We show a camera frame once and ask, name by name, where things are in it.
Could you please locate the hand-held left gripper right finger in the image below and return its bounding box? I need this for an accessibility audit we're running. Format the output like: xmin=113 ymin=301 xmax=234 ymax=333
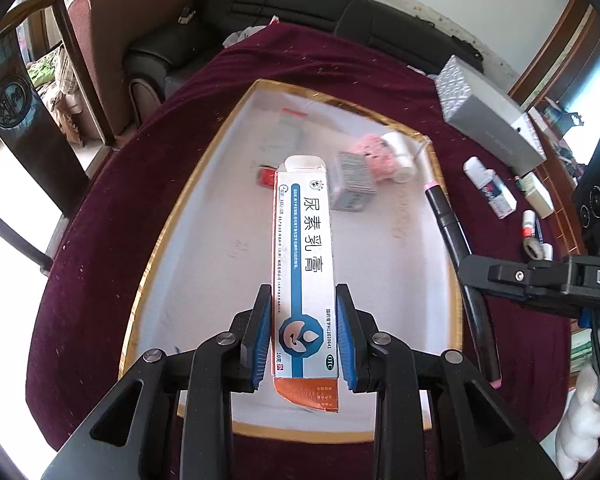
xmin=335 ymin=284 xmax=564 ymax=480

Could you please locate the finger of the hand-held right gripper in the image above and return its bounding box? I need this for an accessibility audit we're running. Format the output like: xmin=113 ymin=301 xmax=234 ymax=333
xmin=456 ymin=254 xmax=581 ymax=317

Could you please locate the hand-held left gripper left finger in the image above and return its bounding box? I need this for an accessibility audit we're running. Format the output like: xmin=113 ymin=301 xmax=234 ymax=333
xmin=40 ymin=284 xmax=274 ymax=480

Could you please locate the black pink-ended marker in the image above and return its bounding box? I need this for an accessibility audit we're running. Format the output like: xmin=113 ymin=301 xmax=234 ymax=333
xmin=422 ymin=178 xmax=504 ymax=389

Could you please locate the blue white medicine box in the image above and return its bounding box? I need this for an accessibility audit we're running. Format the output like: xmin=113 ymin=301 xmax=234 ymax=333
xmin=480 ymin=171 xmax=519 ymax=219

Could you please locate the white gold-rimmed tray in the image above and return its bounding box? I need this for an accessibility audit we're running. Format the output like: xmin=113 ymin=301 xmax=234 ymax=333
xmin=120 ymin=79 xmax=465 ymax=445

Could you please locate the white blue ointment box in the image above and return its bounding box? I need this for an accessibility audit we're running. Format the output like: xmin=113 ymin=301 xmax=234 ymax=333
xmin=270 ymin=156 xmax=341 ymax=413

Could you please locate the person's right hand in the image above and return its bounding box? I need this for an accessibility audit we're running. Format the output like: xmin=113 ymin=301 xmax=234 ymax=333
xmin=554 ymin=360 xmax=600 ymax=480

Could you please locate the cream cardboard box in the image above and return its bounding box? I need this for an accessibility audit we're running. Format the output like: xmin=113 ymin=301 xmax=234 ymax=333
xmin=517 ymin=172 xmax=556 ymax=219

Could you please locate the large grey cardboard box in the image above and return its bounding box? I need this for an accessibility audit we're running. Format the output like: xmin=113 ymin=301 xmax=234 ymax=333
xmin=434 ymin=55 xmax=549 ymax=177

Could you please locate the small grey barcoded box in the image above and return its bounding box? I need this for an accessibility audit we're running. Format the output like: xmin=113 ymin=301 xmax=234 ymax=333
xmin=327 ymin=152 xmax=379 ymax=212

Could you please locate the maroon tablecloth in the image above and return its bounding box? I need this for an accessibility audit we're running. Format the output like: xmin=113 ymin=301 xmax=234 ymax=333
xmin=25 ymin=22 xmax=574 ymax=454

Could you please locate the pink plush toy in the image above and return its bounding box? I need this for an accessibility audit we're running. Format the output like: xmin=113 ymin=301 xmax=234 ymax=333
xmin=347 ymin=133 xmax=402 ymax=182

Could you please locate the white cloth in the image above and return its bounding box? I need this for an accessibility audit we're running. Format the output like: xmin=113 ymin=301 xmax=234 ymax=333
xmin=222 ymin=25 xmax=269 ymax=49

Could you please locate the black leather sofa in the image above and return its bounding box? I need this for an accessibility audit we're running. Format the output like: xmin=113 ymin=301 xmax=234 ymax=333
xmin=122 ymin=0 xmax=484 ymax=127

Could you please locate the dark wooden chair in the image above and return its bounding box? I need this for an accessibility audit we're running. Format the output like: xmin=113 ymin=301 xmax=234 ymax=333
xmin=0 ymin=0 xmax=112 ymax=277

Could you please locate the red cushioned armchair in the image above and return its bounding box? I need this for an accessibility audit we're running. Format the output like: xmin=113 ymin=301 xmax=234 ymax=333
xmin=67 ymin=0 xmax=211 ymax=149

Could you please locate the wooden door frame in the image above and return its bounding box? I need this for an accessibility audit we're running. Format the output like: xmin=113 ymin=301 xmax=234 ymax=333
xmin=509 ymin=0 xmax=600 ymax=111

